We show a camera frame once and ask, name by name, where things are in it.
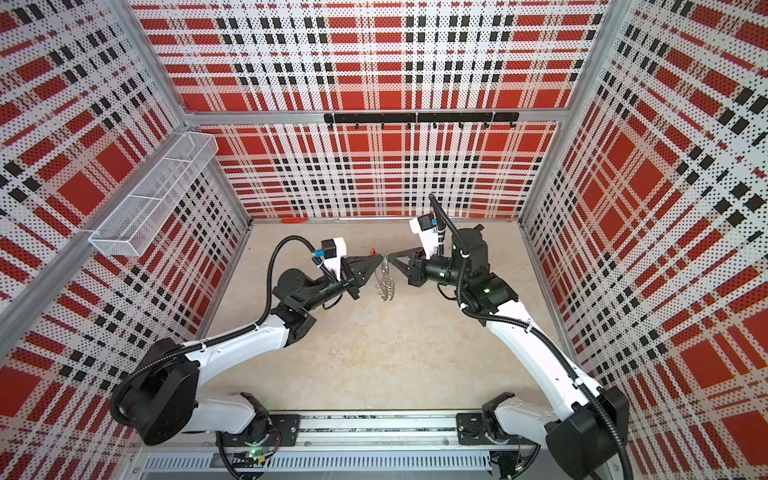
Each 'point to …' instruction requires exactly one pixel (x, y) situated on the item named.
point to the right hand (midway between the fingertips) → (391, 261)
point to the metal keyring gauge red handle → (385, 284)
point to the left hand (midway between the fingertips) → (383, 261)
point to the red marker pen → (293, 220)
